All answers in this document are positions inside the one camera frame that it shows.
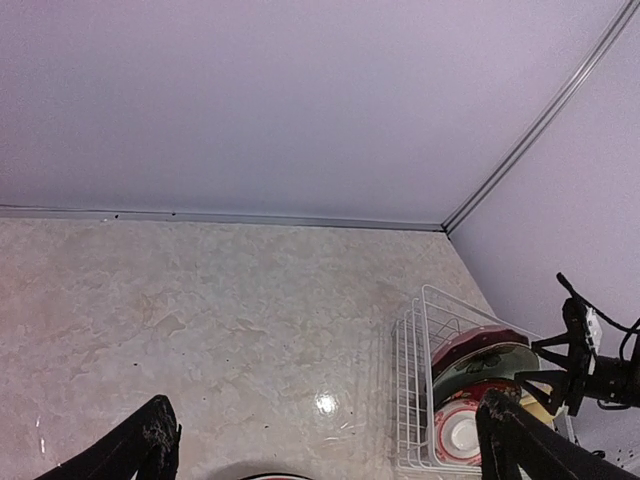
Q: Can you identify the white wire dish rack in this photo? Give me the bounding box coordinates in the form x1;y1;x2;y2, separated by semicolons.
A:
392;285;575;478

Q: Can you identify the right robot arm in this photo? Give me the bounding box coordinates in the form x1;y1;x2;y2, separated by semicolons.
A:
515;297;639;416

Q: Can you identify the red floral bowl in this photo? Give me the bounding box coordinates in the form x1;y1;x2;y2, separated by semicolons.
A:
436;378;522;410

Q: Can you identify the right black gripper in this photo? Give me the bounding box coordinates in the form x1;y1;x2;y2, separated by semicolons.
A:
519;298;599;416

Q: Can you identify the yellow mug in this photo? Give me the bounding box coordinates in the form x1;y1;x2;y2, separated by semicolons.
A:
520;389;555;427

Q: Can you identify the white red patterned bowl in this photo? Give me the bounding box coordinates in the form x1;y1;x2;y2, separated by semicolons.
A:
434;399;481;467

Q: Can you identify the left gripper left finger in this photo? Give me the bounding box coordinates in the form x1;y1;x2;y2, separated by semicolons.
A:
39;395;181;480

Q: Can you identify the red teal floral plate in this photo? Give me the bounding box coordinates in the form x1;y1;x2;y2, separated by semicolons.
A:
207;461;311;480

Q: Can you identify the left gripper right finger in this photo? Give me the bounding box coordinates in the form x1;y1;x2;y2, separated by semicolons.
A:
475;389;635;480

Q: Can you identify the pink scalloped plate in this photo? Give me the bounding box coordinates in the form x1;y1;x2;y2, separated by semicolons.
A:
432;325;529;376

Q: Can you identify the right aluminium corner post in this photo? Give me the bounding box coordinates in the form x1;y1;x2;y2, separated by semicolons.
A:
441;0;639;236

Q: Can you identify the light teal floral plate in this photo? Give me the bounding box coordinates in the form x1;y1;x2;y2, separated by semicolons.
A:
432;343;540;406

